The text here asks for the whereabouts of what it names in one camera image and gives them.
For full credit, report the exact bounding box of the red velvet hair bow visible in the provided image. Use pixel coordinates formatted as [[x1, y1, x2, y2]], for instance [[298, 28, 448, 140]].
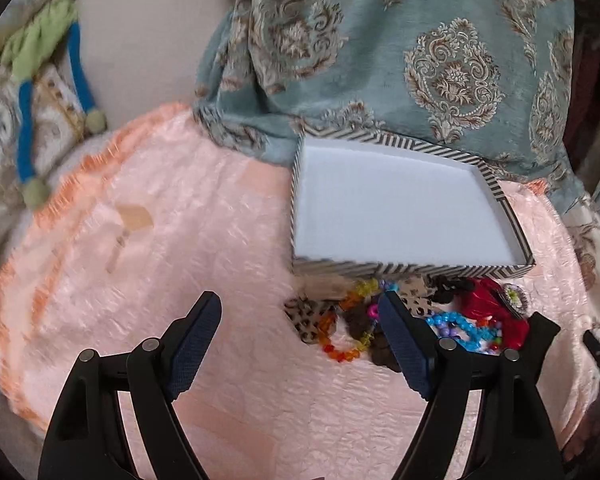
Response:
[[457, 278, 529, 350]]

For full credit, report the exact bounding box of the black scrunchie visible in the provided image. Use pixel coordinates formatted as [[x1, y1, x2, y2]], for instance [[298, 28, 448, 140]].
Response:
[[427, 275, 475, 304]]

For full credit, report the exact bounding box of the green blue rope toy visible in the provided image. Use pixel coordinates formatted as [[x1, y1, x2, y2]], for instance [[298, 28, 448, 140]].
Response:
[[0, 0, 107, 210]]

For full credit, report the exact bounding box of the striped white tray box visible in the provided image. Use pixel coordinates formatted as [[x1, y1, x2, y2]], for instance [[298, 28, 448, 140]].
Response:
[[290, 132, 535, 280]]

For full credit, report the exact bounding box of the pink quilted bedspread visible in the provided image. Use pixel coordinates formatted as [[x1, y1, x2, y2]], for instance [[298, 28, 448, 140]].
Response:
[[0, 103, 600, 479]]

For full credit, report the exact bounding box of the braided hair tie green flower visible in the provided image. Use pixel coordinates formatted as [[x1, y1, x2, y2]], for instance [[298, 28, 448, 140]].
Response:
[[498, 283, 529, 318]]

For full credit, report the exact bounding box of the cream embroidered pillow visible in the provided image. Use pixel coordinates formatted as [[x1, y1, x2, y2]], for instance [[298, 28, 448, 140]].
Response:
[[0, 62, 89, 261]]

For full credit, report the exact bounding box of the rainbow bead bracelet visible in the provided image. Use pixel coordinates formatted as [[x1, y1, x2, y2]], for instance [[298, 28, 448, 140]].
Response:
[[315, 278, 382, 363]]

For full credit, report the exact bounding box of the leopard print hair bow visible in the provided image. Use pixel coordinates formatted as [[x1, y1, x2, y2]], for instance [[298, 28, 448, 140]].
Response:
[[284, 278, 441, 373]]

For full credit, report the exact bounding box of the blue bead bracelet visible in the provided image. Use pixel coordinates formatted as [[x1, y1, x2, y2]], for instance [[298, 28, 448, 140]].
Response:
[[424, 309, 504, 356]]

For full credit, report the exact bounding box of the teal damask blanket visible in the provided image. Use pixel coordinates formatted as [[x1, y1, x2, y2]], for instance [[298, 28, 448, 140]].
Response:
[[193, 0, 584, 212]]

